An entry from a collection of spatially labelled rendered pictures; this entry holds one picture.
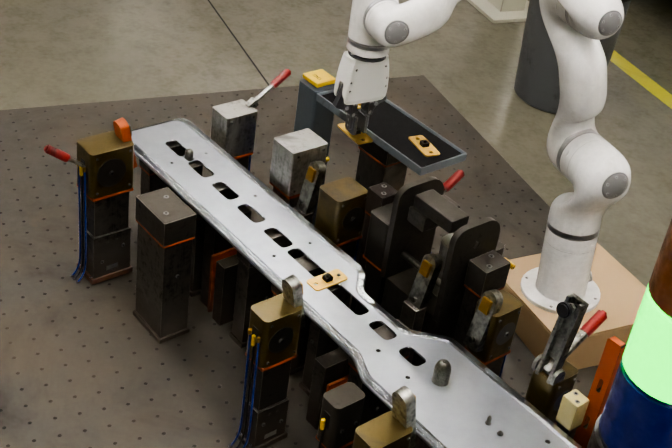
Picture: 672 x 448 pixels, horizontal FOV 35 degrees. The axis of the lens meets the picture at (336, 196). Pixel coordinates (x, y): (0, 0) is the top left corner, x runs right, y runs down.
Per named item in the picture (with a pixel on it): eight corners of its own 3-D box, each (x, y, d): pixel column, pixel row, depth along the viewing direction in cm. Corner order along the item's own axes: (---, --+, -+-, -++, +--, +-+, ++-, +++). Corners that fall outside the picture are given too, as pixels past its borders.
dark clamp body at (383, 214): (345, 346, 249) (368, 210, 228) (384, 329, 255) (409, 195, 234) (365, 365, 244) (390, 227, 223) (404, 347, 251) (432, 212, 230)
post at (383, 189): (344, 328, 253) (367, 186, 232) (360, 321, 256) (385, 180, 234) (357, 340, 250) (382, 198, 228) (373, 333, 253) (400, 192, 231)
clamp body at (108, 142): (64, 271, 259) (62, 142, 239) (116, 254, 267) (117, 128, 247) (81, 291, 254) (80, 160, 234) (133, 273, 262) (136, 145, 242)
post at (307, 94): (280, 227, 285) (297, 79, 261) (302, 219, 289) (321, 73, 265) (297, 242, 280) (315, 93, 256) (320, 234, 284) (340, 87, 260)
